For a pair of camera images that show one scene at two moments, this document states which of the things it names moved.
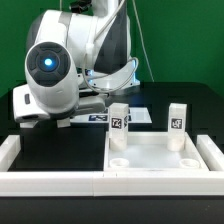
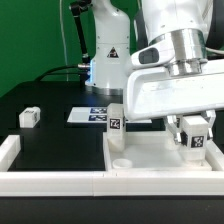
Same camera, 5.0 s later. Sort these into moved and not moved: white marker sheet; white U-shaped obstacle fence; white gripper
Moved: white gripper
Not moved: white U-shaped obstacle fence; white marker sheet
